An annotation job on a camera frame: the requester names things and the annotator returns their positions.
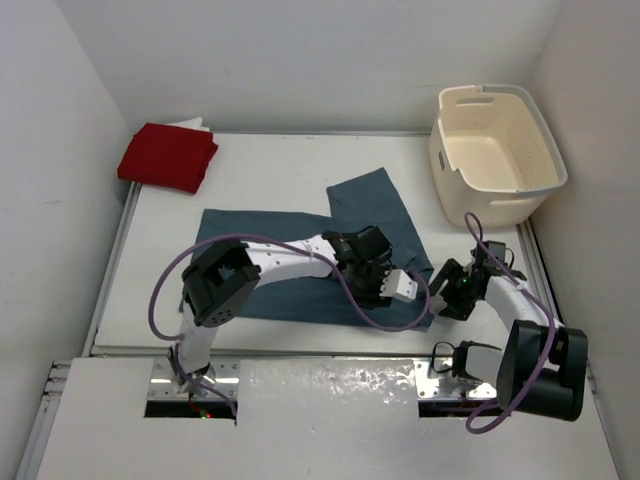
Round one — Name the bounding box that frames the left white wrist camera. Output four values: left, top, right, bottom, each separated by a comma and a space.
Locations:
379, 269, 418, 303

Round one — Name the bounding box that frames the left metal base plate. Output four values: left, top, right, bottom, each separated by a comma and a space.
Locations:
147, 357, 240, 401

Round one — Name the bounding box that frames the red t shirt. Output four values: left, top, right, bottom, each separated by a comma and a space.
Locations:
117, 123, 218, 195

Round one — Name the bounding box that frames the cream plastic laundry basket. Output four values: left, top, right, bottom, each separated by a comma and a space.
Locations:
429, 84, 568, 228

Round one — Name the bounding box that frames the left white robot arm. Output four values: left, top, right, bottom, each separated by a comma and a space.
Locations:
170, 226, 393, 382

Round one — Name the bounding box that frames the white foreground cover board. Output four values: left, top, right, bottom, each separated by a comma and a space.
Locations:
38, 358, 616, 479

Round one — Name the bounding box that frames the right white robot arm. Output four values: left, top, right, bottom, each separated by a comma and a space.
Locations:
429, 241, 588, 421

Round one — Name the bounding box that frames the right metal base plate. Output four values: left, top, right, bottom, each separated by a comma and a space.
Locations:
413, 358, 497, 402

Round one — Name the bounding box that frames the white printed t shirt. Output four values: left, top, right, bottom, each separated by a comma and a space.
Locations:
170, 117, 210, 132

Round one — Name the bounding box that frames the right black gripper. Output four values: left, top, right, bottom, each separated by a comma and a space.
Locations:
420, 259, 480, 321

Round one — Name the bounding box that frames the blue t shirt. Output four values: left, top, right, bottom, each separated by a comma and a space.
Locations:
196, 168, 434, 326

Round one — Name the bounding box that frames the metal base plate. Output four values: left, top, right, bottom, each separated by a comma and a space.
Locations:
147, 357, 240, 401
413, 358, 497, 402

